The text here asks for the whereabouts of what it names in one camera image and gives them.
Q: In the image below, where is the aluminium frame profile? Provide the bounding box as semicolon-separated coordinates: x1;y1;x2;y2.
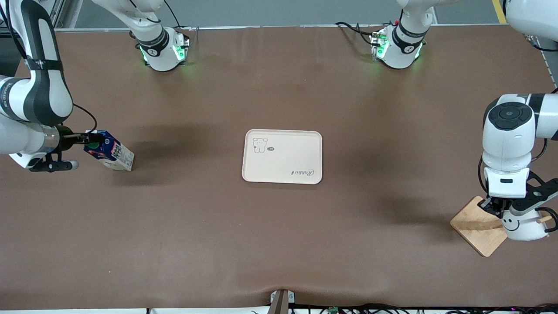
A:
44;0;67;32

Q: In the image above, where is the white smiley face cup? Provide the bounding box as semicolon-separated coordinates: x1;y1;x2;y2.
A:
500;205;558;242

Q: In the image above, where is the beige plastic tray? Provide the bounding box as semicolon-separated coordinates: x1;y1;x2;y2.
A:
242;129;323;185

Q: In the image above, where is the brown table cover mat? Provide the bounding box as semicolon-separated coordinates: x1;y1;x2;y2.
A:
0;26;558;311

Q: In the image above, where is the grey metal camera bracket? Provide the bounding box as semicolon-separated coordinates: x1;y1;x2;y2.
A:
270;290;296;314

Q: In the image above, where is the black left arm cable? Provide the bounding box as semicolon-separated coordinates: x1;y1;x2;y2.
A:
477;139;549;195

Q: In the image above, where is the black left base cable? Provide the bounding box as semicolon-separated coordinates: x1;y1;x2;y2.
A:
334;21;378;45

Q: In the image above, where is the black base cable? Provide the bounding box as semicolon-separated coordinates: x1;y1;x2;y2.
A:
334;21;378;45
163;0;193;32

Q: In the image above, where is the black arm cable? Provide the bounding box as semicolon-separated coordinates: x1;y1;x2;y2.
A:
72;103;98;132
477;139;549;195

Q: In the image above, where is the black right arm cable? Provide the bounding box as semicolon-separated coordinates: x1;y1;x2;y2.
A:
72;103;98;132

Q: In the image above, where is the black right base cable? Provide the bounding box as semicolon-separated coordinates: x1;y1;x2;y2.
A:
163;0;193;32

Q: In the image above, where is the wooden cup stand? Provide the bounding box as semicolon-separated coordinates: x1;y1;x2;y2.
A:
450;195;552;257

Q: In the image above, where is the blue milk carton green cap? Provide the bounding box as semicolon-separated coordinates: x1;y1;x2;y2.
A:
84;130;135;171

